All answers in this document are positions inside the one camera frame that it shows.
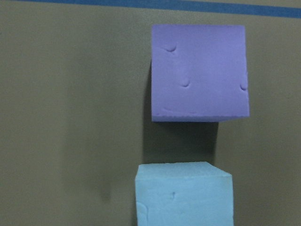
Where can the purple foam block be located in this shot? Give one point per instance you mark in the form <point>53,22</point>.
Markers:
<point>198,73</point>

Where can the light blue foam block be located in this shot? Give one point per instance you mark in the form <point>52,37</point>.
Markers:
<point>183,194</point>

